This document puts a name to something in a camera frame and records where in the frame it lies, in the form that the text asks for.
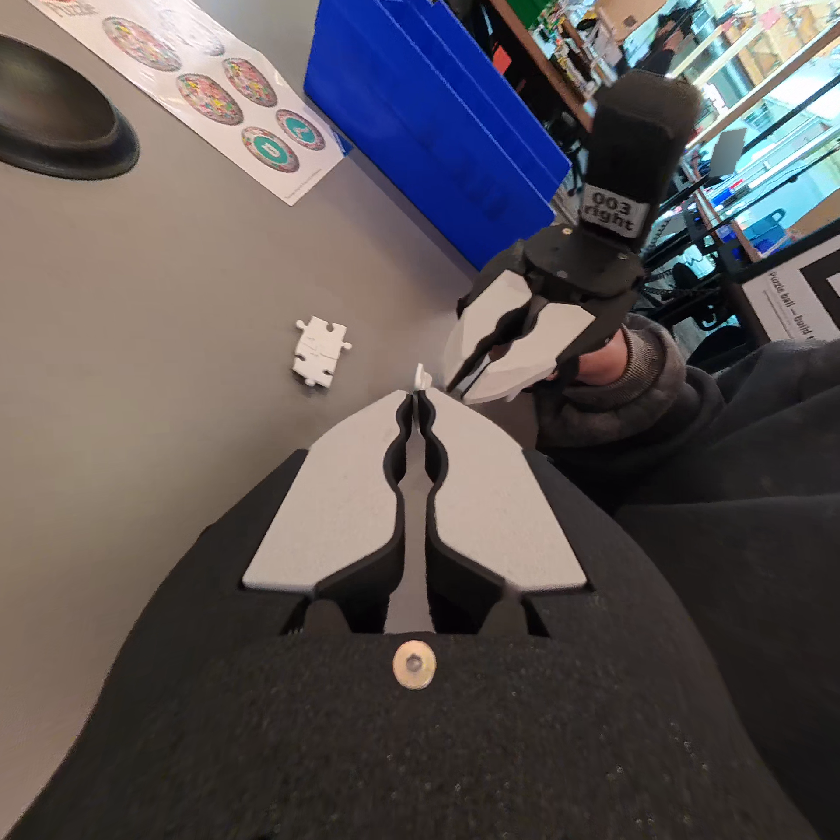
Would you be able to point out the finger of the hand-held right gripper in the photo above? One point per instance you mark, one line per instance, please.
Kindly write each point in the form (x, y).
(479, 315)
(551, 341)

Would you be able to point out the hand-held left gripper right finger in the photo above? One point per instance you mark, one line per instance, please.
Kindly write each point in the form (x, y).
(499, 512)

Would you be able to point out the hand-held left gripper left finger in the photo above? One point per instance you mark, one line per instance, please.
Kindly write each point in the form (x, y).
(328, 512)

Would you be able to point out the teal faced puzzle piece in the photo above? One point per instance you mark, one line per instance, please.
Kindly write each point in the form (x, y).
(421, 380)

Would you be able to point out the white puzzle piece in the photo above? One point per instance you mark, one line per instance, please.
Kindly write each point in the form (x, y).
(321, 336)
(315, 369)

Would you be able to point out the white printed instruction leaflet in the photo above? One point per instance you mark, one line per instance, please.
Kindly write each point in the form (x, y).
(197, 85)

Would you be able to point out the person's right forearm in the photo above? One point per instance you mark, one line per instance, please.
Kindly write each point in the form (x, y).
(643, 407)

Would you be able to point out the person's right hand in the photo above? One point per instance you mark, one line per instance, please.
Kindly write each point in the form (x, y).
(604, 361)

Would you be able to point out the wooden workbench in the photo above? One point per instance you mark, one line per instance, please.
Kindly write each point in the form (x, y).
(558, 72)

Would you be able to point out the blue object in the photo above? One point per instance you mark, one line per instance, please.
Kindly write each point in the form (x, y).
(426, 131)

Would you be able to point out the framed marker sign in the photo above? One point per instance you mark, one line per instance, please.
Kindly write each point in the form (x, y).
(787, 295)

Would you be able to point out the person's dark grey garment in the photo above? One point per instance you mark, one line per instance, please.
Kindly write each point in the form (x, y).
(754, 590)

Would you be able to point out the black round stand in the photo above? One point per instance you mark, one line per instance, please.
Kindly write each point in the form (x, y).
(52, 118)

